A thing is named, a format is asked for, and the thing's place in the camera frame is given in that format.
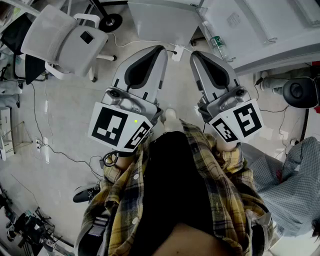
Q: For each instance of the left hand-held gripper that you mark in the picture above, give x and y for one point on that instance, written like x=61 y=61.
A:
x=110 y=126

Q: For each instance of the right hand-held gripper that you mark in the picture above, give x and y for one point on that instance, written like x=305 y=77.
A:
x=246 y=120

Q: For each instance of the person's left forearm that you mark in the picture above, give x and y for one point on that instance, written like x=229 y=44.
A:
x=124 y=161

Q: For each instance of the person's right forearm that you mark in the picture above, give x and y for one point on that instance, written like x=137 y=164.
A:
x=226 y=146

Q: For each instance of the clear plastic water bottle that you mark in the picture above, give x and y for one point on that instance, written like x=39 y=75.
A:
x=218 y=45

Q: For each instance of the white power strip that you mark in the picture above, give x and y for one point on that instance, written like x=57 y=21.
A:
x=177 y=52

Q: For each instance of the person's white shoe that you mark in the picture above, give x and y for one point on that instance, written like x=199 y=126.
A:
x=171 y=117

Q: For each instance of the black round stand base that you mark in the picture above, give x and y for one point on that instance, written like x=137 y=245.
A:
x=110 y=23

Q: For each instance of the black phone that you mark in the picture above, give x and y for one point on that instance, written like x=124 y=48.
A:
x=86 y=37

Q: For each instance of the white office chair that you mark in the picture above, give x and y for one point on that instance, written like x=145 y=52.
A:
x=62 y=42

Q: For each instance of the person's black top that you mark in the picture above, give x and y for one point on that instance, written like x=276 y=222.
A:
x=175 y=180

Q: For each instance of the person's yellow plaid shirt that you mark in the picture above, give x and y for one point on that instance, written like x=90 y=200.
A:
x=225 y=190

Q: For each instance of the white floor socket strip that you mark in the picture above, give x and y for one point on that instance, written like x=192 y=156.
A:
x=37 y=143

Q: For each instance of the black office chair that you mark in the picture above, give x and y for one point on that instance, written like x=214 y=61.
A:
x=15 y=37

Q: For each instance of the black sneaker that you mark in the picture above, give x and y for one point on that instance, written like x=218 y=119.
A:
x=83 y=195

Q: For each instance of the white desk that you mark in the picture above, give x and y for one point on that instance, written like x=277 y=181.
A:
x=15 y=17

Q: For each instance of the white rack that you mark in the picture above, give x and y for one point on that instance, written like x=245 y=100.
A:
x=5 y=130

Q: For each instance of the black tripod equipment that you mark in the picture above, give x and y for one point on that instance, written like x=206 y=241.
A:
x=30 y=230

